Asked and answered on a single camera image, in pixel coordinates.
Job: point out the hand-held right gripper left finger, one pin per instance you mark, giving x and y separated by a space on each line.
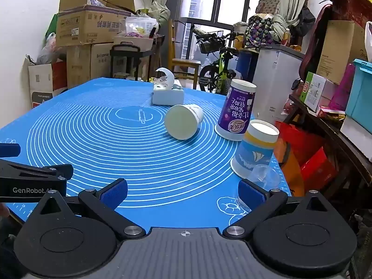
114 194

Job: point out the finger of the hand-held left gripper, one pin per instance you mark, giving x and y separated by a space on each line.
32 171
8 150

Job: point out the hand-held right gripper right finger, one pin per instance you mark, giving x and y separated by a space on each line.
250 193

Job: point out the white paper cup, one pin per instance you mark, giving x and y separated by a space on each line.
183 122

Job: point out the clear plastic cup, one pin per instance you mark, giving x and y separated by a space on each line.
266 177

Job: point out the blue and yellow paper cup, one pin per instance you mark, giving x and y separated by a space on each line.
255 151

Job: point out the purple paper cup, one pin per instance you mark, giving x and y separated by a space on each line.
236 110

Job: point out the blue silicone baking mat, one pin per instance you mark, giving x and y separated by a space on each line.
116 139

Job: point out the red shopping bag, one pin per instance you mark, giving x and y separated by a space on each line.
308 151

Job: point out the white and red cardboard box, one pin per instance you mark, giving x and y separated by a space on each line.
48 82

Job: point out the dark wooden side table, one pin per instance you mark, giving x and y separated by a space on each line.
345 151

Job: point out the white plastic bag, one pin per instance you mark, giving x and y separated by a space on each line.
48 49

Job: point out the white tissue box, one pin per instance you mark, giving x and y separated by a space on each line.
168 94

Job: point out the brown cardboard box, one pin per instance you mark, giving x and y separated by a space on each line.
87 64

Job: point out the white appliance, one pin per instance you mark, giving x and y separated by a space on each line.
276 78

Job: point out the green and white box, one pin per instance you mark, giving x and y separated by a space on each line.
312 91

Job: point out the green children's bicycle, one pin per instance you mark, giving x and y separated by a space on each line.
218 69

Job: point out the blue barrel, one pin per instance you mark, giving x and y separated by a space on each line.
245 64

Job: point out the black utility cart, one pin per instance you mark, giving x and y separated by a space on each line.
130 61

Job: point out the pink box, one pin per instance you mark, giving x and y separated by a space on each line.
343 90

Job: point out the wooden chair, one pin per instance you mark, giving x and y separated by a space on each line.
184 64

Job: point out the large open cardboard box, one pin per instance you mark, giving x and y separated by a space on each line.
87 24

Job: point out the teal storage box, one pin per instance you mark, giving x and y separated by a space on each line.
360 90

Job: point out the floral cloth bag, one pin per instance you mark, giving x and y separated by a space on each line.
260 30

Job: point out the tan cardboard box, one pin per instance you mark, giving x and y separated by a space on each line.
338 49

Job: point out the clear plastic container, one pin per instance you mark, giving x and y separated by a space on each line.
139 26

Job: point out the dark red backpack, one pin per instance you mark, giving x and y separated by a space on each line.
348 3

